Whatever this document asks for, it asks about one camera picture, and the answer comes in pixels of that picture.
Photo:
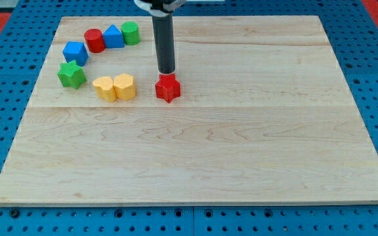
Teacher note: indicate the red cylinder block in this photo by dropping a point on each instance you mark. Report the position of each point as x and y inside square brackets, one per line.
[95, 41]

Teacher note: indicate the red star block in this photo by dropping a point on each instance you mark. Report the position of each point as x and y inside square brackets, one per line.
[167, 87]

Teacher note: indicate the yellow hexagon block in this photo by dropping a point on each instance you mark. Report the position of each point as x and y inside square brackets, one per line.
[124, 86]

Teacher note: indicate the light wooden board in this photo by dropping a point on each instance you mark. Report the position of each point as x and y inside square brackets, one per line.
[265, 118]

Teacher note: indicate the blue triangle block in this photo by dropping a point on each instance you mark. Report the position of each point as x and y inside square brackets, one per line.
[113, 37]

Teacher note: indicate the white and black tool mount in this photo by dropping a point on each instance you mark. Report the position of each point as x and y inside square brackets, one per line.
[159, 8]

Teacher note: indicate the green cylinder block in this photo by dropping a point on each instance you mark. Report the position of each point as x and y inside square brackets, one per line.
[130, 32]

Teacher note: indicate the blue cube block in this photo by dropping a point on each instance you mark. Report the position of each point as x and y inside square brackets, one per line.
[75, 51]

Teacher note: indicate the yellow heart block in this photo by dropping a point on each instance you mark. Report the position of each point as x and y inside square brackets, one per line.
[104, 88]

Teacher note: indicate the green star block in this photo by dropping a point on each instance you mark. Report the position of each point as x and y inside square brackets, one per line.
[71, 75]

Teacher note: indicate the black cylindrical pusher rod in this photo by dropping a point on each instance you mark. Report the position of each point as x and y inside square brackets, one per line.
[164, 42]

